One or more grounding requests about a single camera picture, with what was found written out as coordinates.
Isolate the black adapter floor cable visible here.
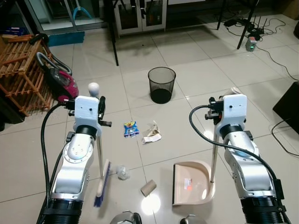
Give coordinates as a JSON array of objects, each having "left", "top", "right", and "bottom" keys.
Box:
[{"left": 255, "top": 46, "right": 299, "bottom": 83}]

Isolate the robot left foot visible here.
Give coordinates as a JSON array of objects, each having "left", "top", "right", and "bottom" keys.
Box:
[{"left": 109, "top": 210, "right": 143, "bottom": 224}]

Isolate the light blue curved hanger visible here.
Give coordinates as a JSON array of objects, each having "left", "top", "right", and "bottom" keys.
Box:
[{"left": 72, "top": 5, "right": 93, "bottom": 21}]

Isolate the black stand leg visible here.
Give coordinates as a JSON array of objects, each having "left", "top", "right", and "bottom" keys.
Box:
[{"left": 104, "top": 0, "right": 120, "bottom": 67}]

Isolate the grey power adapter green light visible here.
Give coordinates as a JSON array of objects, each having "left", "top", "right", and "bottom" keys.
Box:
[{"left": 246, "top": 36, "right": 260, "bottom": 51}]

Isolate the crumpled white paper wrapper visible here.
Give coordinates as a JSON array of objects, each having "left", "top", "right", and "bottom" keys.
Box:
[{"left": 142, "top": 121, "right": 163, "bottom": 144}]

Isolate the brown cardboard tube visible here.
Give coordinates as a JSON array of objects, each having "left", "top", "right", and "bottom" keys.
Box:
[{"left": 140, "top": 180, "right": 158, "bottom": 197}]

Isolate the black router with antennas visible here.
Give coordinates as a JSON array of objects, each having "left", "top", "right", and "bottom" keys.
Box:
[{"left": 245, "top": 18, "right": 270, "bottom": 37}]

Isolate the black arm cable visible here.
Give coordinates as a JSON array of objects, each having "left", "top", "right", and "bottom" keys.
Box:
[
  {"left": 40, "top": 102, "right": 76, "bottom": 224},
  {"left": 189, "top": 105, "right": 291, "bottom": 224}
]

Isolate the black mesh waste bin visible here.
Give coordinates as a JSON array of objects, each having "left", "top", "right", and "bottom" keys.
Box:
[{"left": 148, "top": 67, "right": 177, "bottom": 105}]

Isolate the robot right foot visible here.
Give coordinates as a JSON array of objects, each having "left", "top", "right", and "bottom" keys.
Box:
[{"left": 179, "top": 214, "right": 202, "bottom": 224}]

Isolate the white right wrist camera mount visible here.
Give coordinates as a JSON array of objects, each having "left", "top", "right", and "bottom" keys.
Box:
[{"left": 219, "top": 94, "right": 247, "bottom": 130}]

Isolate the blue floor mat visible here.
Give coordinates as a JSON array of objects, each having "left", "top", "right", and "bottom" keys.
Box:
[{"left": 46, "top": 31, "right": 86, "bottom": 47}]

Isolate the broom with blue bristles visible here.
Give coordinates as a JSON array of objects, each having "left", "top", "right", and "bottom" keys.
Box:
[{"left": 88, "top": 82, "right": 113, "bottom": 208}]

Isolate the white glass-door cabinet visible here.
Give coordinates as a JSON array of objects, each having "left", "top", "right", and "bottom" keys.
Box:
[{"left": 112, "top": 0, "right": 167, "bottom": 36}]

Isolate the blue snack packet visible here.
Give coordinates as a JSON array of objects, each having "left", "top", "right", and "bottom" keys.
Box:
[{"left": 123, "top": 121, "right": 140, "bottom": 138}]

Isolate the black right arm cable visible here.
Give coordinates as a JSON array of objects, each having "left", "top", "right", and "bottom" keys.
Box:
[{"left": 189, "top": 105, "right": 291, "bottom": 224}]

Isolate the black box speaker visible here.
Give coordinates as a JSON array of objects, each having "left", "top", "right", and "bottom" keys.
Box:
[{"left": 272, "top": 81, "right": 299, "bottom": 134}]

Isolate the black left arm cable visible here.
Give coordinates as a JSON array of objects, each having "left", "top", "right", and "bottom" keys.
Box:
[{"left": 40, "top": 102, "right": 76, "bottom": 224}]

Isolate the black power brick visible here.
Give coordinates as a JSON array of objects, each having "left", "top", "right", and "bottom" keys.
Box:
[{"left": 223, "top": 19, "right": 240, "bottom": 29}]

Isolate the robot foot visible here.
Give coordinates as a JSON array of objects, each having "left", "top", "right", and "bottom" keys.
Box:
[
  {"left": 109, "top": 210, "right": 143, "bottom": 224},
  {"left": 179, "top": 214, "right": 202, "bottom": 224}
]

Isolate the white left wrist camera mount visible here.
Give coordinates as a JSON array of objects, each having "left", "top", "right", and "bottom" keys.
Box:
[{"left": 73, "top": 96, "right": 100, "bottom": 130}]

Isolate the beige long-handled dustpan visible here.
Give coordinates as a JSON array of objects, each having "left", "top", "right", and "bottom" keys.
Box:
[{"left": 171, "top": 86, "right": 243, "bottom": 206}]

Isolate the black speaker floor cable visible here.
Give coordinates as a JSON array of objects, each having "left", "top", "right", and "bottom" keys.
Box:
[{"left": 271, "top": 119, "right": 299, "bottom": 158}]

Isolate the magenta vacuum cleaner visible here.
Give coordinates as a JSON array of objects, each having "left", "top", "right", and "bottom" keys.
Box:
[{"left": 36, "top": 50, "right": 79, "bottom": 104}]

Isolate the wooden slatted rack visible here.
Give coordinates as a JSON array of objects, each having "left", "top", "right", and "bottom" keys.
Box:
[{"left": 0, "top": 34, "right": 62, "bottom": 118}]

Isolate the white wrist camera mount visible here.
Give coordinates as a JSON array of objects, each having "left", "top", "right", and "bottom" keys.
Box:
[
  {"left": 219, "top": 94, "right": 247, "bottom": 130},
  {"left": 73, "top": 96, "right": 100, "bottom": 130}
]

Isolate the black tripod leg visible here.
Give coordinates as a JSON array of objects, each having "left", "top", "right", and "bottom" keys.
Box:
[{"left": 237, "top": 0, "right": 261, "bottom": 50}]

